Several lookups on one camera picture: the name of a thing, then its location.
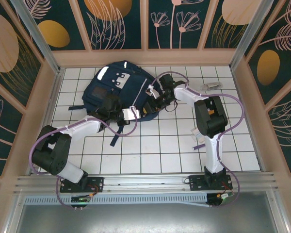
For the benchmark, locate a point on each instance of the aluminium mounting rail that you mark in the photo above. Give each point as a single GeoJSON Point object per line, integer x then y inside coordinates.
{"type": "Point", "coordinates": [148, 184]}

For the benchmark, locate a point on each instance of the navy blue backpack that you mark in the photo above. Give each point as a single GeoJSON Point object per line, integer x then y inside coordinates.
{"type": "Point", "coordinates": [133, 82]}

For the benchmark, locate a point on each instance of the purple pen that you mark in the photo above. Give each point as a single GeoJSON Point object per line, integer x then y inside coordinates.
{"type": "Point", "coordinates": [198, 146]}

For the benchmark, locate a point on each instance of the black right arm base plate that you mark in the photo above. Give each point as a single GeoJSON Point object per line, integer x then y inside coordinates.
{"type": "Point", "coordinates": [196, 182]}

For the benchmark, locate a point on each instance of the grey metal sheet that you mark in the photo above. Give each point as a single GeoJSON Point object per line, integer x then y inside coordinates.
{"type": "Point", "coordinates": [148, 218]}

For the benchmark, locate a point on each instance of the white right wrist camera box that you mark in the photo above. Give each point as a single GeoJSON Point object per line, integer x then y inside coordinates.
{"type": "Point", "coordinates": [153, 91]}

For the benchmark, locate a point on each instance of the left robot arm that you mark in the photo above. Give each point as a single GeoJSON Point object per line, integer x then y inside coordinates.
{"type": "Point", "coordinates": [80, 126]}

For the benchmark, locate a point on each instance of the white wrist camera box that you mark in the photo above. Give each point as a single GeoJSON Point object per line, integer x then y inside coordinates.
{"type": "Point", "coordinates": [129, 113]}
{"type": "Point", "coordinates": [153, 91]}

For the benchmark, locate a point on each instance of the clear pouch with banknotes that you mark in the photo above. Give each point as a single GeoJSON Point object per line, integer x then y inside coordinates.
{"type": "Point", "coordinates": [197, 136]}

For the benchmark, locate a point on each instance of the small green circuit board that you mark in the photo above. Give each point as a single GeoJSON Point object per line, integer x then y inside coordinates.
{"type": "Point", "coordinates": [80, 199]}
{"type": "Point", "coordinates": [224, 195]}

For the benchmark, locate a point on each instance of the aluminium frame post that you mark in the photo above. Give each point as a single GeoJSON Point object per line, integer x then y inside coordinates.
{"type": "Point", "coordinates": [40, 36]}
{"type": "Point", "coordinates": [248, 36]}

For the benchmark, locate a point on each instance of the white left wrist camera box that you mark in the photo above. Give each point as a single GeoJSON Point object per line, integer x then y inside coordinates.
{"type": "Point", "coordinates": [129, 113]}

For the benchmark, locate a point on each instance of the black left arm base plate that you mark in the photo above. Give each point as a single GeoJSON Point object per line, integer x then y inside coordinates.
{"type": "Point", "coordinates": [97, 182]}

